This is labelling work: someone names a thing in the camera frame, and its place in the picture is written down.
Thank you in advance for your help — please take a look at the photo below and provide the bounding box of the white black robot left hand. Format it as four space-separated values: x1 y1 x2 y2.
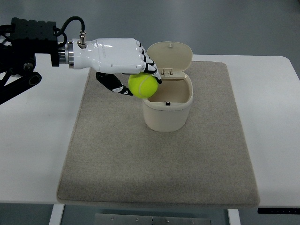
64 38 162 96

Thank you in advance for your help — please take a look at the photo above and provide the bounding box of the yellow-green tennis ball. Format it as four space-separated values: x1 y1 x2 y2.
128 73 158 98

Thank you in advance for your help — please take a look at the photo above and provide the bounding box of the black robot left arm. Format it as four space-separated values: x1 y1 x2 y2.
0 16 87 104

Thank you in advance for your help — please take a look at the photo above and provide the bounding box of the cream bin with open lid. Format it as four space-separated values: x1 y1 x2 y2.
142 41 194 132

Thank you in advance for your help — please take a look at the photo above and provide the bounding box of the beige felt mat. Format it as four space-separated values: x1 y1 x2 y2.
57 61 260 208

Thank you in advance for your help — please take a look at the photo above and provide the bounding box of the white left table leg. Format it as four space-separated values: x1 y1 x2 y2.
49 204 65 225

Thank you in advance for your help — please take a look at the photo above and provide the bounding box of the white table leg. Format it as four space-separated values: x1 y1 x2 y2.
227 209 241 225
49 204 65 225

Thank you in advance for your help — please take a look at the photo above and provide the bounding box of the white right table leg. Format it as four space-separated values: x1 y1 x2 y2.
227 209 241 225

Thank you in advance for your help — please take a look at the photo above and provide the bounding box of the black table control panel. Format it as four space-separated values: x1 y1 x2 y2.
257 208 300 215

